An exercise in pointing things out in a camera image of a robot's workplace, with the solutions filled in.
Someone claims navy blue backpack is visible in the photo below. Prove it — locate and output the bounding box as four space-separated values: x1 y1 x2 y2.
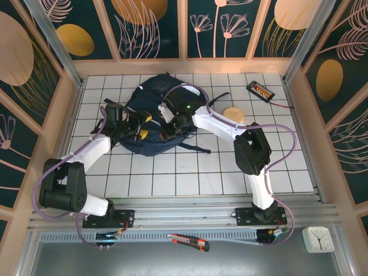
102 73 231 158

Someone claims round wooden disc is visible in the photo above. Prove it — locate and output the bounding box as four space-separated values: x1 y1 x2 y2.
223 106 245 125

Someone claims dark panel with pink flowers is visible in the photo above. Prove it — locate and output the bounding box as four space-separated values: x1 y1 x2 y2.
0 87 41 209
186 0 264 60

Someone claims dark panel with leaf outlines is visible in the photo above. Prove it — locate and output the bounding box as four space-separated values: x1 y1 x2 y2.
103 0 181 60
327 105 368 205

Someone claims black charger with red connectors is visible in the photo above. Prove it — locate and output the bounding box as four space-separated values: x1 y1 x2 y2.
246 80 275 101

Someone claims small controller board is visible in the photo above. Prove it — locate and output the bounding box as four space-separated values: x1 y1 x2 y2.
95 232 122 242
256 228 290 244

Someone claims red and black utility knife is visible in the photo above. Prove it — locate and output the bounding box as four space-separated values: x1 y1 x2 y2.
166 233 210 253

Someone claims dark panel with yellow ovals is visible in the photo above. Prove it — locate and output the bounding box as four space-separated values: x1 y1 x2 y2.
36 0 116 61

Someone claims dark panel with peach circle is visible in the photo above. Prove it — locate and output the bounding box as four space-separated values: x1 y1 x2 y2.
0 8 63 129
252 0 314 59

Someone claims dark panel with fern leaves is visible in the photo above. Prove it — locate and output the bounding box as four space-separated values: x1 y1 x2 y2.
303 0 368 126

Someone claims white square alarm clock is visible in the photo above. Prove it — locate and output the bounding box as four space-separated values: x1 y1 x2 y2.
301 226 336 254

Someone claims aluminium mounting rail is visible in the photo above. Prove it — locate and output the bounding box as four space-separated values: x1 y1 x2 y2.
28 195 339 231

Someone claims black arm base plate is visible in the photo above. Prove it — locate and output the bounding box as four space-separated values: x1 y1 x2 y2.
82 209 135 229
235 206 288 227

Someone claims thin red wire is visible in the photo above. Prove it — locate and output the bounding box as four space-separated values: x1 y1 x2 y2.
269 99 296 110

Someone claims grey slotted cable duct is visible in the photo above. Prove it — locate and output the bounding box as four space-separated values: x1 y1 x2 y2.
40 229 259 246

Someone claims aluminium frame post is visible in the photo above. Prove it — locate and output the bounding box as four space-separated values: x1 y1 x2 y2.
283 0 336 85
23 0 86 87

